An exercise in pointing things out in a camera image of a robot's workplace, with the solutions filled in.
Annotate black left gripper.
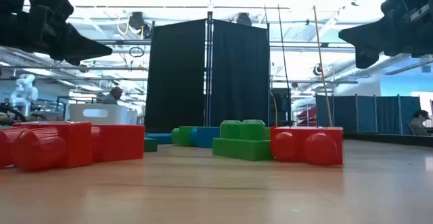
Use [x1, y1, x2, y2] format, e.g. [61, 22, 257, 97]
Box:
[0, 0, 113, 67]

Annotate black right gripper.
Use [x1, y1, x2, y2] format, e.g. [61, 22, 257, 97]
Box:
[338, 0, 433, 70]

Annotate small red stud block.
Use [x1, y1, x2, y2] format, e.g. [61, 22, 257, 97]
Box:
[0, 121, 94, 171]
[269, 126, 344, 166]

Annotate large red stud block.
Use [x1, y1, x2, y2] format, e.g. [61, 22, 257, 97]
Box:
[90, 125, 145, 163]

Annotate dark green block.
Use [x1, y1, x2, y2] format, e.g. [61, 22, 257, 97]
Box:
[144, 137, 158, 153]

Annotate long green stud block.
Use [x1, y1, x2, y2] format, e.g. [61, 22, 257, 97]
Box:
[171, 126, 198, 147]

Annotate long blue stud block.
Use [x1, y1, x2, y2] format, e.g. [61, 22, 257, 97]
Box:
[191, 126, 221, 149]

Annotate small green stud block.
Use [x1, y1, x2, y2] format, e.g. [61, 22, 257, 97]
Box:
[212, 119, 273, 162]

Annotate person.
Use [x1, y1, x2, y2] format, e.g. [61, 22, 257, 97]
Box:
[409, 109, 432, 137]
[101, 86, 124, 106]

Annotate white humanoid robot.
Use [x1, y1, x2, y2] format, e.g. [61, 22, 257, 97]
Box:
[9, 73, 39, 117]

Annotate blue partition screen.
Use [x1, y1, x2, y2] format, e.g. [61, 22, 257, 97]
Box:
[315, 94, 422, 136]

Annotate white plastic bin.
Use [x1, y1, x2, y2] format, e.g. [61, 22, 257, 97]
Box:
[68, 103, 139, 126]

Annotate red storage rack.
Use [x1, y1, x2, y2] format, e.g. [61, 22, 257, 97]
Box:
[296, 106, 317, 127]

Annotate black curtain partition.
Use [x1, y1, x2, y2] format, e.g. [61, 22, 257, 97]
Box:
[144, 11, 271, 133]

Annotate dark equipment cabinet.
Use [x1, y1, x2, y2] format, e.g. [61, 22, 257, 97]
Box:
[269, 87, 292, 127]

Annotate yellow cable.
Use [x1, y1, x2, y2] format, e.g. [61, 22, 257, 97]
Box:
[310, 0, 334, 129]

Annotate black hanging cable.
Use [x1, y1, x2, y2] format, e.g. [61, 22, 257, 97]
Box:
[273, 0, 292, 127]

